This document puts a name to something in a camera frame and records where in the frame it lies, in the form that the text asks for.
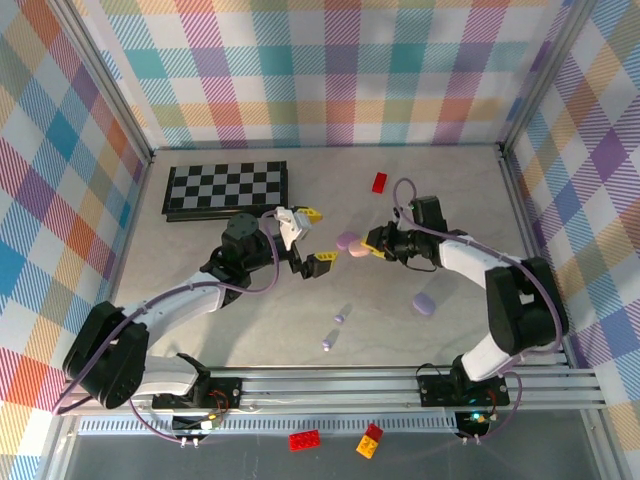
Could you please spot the magenta earbud charging case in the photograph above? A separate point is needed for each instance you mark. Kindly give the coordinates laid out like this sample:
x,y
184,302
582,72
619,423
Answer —
x,y
344,239

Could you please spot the lavender earbud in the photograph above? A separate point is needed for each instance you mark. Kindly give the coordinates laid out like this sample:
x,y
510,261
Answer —
x,y
326,344
340,317

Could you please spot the lavender earbud charging case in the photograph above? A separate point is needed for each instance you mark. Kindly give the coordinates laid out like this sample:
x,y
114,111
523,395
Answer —
x,y
424,303

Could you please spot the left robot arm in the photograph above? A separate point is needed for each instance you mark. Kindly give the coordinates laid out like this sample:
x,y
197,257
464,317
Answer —
x,y
110,360

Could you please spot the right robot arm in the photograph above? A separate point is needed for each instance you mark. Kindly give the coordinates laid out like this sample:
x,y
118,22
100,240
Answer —
x,y
525,310

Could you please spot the black folding chessboard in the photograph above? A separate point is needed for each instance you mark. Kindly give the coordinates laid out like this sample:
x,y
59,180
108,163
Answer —
x,y
225,190

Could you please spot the large red toy brick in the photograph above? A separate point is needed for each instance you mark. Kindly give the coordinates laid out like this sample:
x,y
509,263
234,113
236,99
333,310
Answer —
x,y
304,441

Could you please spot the small red toy brick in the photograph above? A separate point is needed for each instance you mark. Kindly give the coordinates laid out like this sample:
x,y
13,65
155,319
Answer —
x,y
374,431

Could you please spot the orange yellow toy brick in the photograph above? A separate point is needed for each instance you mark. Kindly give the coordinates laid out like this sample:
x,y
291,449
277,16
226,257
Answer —
x,y
366,446

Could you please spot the aluminium side rail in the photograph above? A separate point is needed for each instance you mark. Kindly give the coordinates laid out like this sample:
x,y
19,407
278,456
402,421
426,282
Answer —
x,y
130,225
531,225

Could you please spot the aluminium front rail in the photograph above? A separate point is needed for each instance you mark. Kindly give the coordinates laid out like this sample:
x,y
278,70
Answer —
x,y
325,390

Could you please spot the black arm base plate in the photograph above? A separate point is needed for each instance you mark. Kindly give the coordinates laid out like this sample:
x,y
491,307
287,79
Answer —
x,y
230,390
430,390

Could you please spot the aluminium frame post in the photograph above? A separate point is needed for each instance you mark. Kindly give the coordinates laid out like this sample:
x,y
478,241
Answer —
x,y
106,80
547,75

